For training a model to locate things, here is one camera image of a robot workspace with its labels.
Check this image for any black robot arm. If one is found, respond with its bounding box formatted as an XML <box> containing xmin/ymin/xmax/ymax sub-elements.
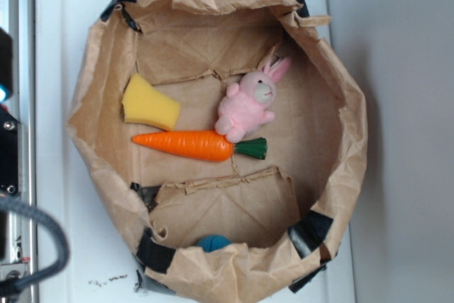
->
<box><xmin>1</xmin><ymin>29</ymin><xmax>18</xmax><ymax>197</ymax></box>

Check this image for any brown paper bag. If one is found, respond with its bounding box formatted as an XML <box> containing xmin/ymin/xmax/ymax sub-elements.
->
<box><xmin>67</xmin><ymin>0</ymin><xmax>367</xmax><ymax>302</ymax></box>

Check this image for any orange toy carrot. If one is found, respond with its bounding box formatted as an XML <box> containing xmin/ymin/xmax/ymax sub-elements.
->
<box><xmin>131</xmin><ymin>131</ymin><xmax>267</xmax><ymax>162</ymax></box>

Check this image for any aluminium frame rail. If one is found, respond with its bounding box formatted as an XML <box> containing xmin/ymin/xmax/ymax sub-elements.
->
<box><xmin>1</xmin><ymin>0</ymin><xmax>38</xmax><ymax>281</ymax></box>

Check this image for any blue ball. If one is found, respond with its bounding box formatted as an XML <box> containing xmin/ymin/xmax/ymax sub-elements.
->
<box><xmin>196</xmin><ymin>235</ymin><xmax>232</xmax><ymax>253</ymax></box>

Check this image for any grey braided cable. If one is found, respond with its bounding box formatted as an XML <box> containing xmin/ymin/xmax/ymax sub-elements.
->
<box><xmin>0</xmin><ymin>196</ymin><xmax>71</xmax><ymax>296</ymax></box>

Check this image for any yellow sponge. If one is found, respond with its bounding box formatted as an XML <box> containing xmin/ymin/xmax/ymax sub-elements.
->
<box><xmin>121</xmin><ymin>73</ymin><xmax>181</xmax><ymax>131</ymax></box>

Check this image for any pink plush bunny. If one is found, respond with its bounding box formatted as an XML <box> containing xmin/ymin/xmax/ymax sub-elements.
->
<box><xmin>214</xmin><ymin>57</ymin><xmax>292</xmax><ymax>143</ymax></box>

